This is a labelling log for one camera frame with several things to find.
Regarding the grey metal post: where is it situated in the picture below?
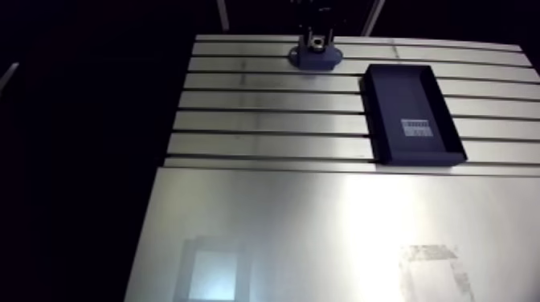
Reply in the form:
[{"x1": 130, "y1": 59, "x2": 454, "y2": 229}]
[
  {"x1": 361, "y1": 0, "x2": 387, "y2": 37},
  {"x1": 216, "y1": 0, "x2": 231, "y2": 33}
]

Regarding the dark blue-grey tray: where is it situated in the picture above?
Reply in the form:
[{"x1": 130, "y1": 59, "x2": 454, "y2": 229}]
[{"x1": 359, "y1": 63, "x2": 468, "y2": 167}]

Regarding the dark blue-grey housing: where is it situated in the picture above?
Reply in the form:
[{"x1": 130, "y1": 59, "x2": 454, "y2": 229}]
[{"x1": 288, "y1": 42, "x2": 344, "y2": 71}]

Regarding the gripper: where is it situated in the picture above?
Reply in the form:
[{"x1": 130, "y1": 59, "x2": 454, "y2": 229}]
[{"x1": 296, "y1": 0, "x2": 337, "y2": 49}]

